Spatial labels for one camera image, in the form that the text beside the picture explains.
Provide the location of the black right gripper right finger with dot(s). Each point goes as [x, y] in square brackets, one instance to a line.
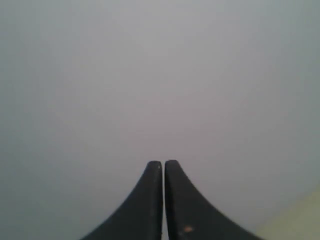
[190, 216]

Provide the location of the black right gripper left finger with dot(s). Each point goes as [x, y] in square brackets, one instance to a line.
[140, 216]

